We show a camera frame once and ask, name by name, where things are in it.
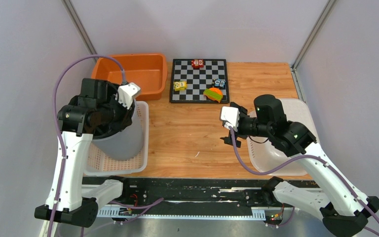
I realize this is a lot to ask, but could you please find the red toy block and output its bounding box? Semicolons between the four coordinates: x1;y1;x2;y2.
191;59;205;69

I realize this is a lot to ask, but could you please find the white perforated basket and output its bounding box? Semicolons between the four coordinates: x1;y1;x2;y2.
84;101;149;176

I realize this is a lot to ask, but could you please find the orange plastic tub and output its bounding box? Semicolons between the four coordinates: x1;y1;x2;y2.
91;53;168;101

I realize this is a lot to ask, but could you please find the black white chessboard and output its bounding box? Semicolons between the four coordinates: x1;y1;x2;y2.
169;59;230;104

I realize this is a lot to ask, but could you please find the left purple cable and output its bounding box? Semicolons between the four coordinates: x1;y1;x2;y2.
47;54;127;237

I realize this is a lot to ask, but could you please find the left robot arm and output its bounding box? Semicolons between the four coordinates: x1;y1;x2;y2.
34;78;141;228

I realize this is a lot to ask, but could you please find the orange green toy burger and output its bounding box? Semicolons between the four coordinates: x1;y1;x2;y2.
203;87;224;103

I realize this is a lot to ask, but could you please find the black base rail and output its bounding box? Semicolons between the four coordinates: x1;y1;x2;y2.
78;176;321;221

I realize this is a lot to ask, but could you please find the aluminium frame post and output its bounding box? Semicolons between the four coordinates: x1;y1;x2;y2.
61;0;97;54
291;0;338;102

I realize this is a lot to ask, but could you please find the purple cable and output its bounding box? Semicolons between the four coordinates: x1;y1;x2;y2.
229;126;379;237
47;54;127;237

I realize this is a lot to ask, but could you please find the yellow toy block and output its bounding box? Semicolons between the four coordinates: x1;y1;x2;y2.
173;81;188;91

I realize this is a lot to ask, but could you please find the left aluminium frame post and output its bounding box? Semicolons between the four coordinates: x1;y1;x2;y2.
61;0;97;54

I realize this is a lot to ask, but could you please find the large white plastic tub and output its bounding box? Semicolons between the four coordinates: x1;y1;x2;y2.
247;99;319;176

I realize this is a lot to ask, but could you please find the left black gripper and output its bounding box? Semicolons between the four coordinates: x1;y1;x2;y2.
97;94;135;131

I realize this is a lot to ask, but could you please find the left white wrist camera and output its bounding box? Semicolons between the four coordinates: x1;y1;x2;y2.
117;82;141;110

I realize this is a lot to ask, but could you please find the blue toy block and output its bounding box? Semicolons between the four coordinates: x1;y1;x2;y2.
212;79;226;89

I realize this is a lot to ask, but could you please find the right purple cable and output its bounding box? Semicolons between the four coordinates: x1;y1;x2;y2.
229;126;379;237

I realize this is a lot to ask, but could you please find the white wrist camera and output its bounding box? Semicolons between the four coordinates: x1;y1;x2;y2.
117;82;141;110
220;106;240;132

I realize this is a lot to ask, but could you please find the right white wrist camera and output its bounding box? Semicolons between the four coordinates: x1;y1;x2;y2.
220;106;240;132

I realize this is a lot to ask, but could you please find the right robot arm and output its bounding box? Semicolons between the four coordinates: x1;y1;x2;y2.
220;94;379;237

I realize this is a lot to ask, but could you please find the grey bin black liner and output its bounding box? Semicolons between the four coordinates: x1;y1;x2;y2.
92;101;147;161

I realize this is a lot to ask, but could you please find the right aluminium frame post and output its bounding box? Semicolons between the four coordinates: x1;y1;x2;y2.
291;0;338;102

